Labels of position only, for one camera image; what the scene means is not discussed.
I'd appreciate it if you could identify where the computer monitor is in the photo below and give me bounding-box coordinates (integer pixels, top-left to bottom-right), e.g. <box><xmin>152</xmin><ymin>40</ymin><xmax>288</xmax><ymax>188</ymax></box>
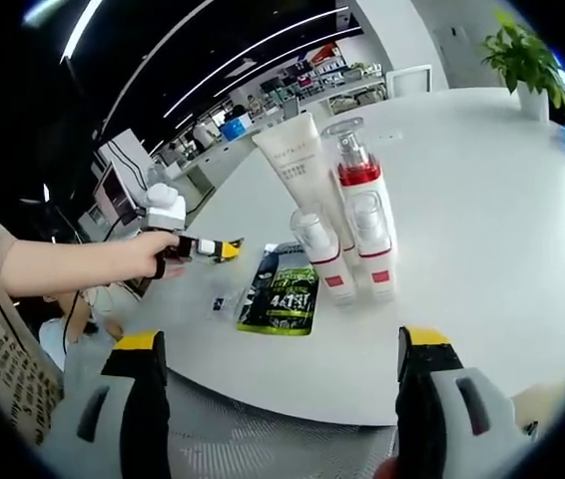
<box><xmin>91</xmin><ymin>162</ymin><xmax>140</xmax><ymax>224</ymax></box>

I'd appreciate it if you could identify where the blue box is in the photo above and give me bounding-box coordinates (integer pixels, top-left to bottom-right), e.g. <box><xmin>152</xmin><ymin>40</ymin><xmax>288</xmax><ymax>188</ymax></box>
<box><xmin>222</xmin><ymin>117</ymin><xmax>255</xmax><ymax>142</ymax></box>

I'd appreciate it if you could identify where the white plant pot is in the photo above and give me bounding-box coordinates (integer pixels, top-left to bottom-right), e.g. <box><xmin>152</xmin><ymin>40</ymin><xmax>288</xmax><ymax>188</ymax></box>
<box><xmin>516</xmin><ymin>82</ymin><xmax>552</xmax><ymax>122</ymax></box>

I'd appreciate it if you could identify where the tall red-collar skincare pump bottle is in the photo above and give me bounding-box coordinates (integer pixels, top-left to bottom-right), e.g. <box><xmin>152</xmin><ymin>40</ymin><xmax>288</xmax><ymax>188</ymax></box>
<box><xmin>320</xmin><ymin>116</ymin><xmax>399</xmax><ymax>300</ymax></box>

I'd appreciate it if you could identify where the small clear skincare sachet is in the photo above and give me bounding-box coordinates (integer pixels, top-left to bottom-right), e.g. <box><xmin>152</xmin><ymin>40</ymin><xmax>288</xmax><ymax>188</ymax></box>
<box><xmin>209</xmin><ymin>291</ymin><xmax>245</xmax><ymax>321</ymax></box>

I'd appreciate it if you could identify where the person's left hand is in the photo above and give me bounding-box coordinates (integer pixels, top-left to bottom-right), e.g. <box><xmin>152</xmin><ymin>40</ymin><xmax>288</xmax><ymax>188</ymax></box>
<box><xmin>127</xmin><ymin>231</ymin><xmax>188</xmax><ymax>281</ymax></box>

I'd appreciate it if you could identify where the green potted plant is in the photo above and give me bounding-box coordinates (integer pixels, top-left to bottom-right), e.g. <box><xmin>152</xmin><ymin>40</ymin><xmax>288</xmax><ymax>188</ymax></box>
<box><xmin>481</xmin><ymin>9</ymin><xmax>565</xmax><ymax>114</ymax></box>

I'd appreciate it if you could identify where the white skincare tube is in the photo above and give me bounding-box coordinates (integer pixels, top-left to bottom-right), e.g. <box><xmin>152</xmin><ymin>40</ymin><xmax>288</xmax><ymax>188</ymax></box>
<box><xmin>251</xmin><ymin>111</ymin><xmax>346</xmax><ymax>250</ymax></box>

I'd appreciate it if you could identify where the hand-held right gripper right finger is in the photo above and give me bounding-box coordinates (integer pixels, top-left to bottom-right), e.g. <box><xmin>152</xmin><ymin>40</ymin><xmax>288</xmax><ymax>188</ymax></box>
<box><xmin>394</xmin><ymin>325</ymin><xmax>519</xmax><ymax>479</ymax></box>

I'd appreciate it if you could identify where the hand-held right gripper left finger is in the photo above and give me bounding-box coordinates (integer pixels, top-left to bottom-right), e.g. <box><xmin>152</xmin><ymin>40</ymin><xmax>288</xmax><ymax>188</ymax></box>
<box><xmin>36</xmin><ymin>329</ymin><xmax>172</xmax><ymax>479</ymax></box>

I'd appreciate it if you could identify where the person's right hand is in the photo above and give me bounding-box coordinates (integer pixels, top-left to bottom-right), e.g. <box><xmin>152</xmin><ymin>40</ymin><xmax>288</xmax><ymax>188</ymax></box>
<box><xmin>374</xmin><ymin>455</ymin><xmax>407</xmax><ymax>479</ymax></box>

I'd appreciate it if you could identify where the green and silver skincare sachet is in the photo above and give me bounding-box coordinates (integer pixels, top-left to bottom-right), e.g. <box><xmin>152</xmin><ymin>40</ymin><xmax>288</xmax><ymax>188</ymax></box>
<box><xmin>236</xmin><ymin>242</ymin><xmax>322</xmax><ymax>336</ymax></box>

